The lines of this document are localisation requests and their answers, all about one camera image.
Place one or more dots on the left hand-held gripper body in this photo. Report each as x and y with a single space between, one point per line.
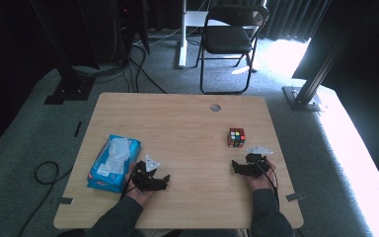
144 179

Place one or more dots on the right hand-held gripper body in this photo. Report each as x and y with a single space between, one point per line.
255 166

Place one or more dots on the multicoloured puzzle cube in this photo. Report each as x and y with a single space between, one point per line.
236 137

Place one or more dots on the blue wet wipes pack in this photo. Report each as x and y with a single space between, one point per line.
112 181

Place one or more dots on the person's left hand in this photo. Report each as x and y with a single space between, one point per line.
138 195

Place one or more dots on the person's right hand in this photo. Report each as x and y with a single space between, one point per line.
260 182

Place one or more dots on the grey tape piece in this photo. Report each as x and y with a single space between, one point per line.
294 197
65 200

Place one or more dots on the grey table grommet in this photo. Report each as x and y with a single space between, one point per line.
215 107

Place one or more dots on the black tape strip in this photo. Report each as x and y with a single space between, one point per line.
78 129

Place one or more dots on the black metal stand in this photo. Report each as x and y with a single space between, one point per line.
69 85
304 95

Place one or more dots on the black folding chair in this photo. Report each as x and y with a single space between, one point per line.
227 39

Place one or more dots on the white desk leg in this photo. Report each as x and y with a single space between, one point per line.
182 49

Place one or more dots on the dark curtain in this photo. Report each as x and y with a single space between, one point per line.
289 18

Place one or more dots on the dark equipment cabinet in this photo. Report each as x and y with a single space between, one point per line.
112 29

